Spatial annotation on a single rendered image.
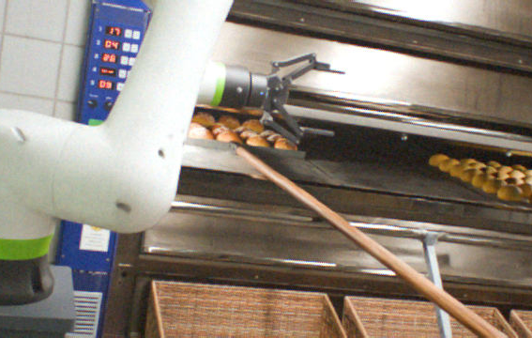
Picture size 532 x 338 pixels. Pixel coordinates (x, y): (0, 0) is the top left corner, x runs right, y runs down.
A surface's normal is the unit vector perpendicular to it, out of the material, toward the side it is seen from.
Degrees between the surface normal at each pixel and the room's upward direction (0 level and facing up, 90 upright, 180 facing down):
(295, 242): 70
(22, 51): 90
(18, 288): 62
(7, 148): 87
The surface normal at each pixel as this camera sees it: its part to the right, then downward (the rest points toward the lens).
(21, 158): -0.17, 0.04
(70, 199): -0.26, 0.41
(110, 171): -0.14, -0.22
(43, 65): 0.25, 0.22
